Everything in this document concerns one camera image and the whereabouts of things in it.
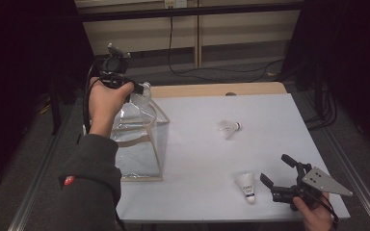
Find black curtain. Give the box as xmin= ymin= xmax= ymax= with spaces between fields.
xmin=0 ymin=0 xmax=105 ymax=193
xmin=280 ymin=0 xmax=370 ymax=158

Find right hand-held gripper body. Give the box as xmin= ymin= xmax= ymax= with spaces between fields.
xmin=270 ymin=163 xmax=355 ymax=212

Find black stand leg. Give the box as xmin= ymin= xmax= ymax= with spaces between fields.
xmin=47 ymin=73 xmax=78 ymax=136

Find black floor cables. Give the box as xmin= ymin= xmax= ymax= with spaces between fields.
xmin=303 ymin=83 xmax=338 ymax=131

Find black wall cable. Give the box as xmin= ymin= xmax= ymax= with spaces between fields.
xmin=168 ymin=6 xmax=285 ymax=84

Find metal floor rail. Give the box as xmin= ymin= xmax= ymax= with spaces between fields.
xmin=322 ymin=128 xmax=370 ymax=231
xmin=8 ymin=105 xmax=75 ymax=231

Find white table mat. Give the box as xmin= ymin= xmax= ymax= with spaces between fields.
xmin=115 ymin=93 xmax=351 ymax=223

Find person's left hand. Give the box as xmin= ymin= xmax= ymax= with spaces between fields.
xmin=88 ymin=76 xmax=136 ymax=138

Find person's right hand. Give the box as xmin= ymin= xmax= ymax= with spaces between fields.
xmin=292 ymin=192 xmax=334 ymax=231

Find white shuttlecock blue band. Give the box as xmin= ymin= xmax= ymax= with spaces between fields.
xmin=235 ymin=171 xmax=257 ymax=205

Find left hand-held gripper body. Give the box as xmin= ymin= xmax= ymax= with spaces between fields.
xmin=99 ymin=42 xmax=135 ymax=90

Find beige vertical post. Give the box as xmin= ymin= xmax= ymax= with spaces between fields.
xmin=194 ymin=0 xmax=203 ymax=68

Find right hand-held gripper cable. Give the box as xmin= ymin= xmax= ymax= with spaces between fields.
xmin=316 ymin=192 xmax=340 ymax=229

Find white wall socket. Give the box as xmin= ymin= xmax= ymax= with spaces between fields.
xmin=164 ymin=0 xmax=188 ymax=9

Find clear plastic bag beige trim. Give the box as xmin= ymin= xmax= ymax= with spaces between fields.
xmin=82 ymin=95 xmax=172 ymax=183

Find black horizontal bar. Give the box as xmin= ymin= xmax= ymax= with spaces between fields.
xmin=78 ymin=2 xmax=304 ymax=23

